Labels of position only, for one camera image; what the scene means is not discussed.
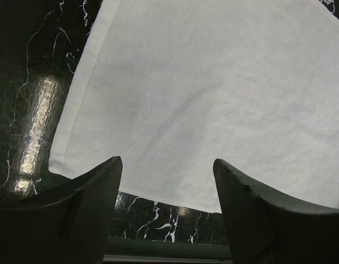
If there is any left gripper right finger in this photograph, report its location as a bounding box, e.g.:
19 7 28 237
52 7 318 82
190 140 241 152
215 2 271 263
213 158 339 263

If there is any black marble pattern mat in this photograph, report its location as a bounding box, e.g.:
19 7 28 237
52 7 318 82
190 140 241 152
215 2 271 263
0 1 339 245

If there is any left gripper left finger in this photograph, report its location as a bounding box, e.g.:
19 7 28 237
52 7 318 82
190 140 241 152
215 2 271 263
0 157 123 263

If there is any white towel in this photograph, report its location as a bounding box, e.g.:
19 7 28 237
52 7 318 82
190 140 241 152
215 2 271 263
48 1 339 213

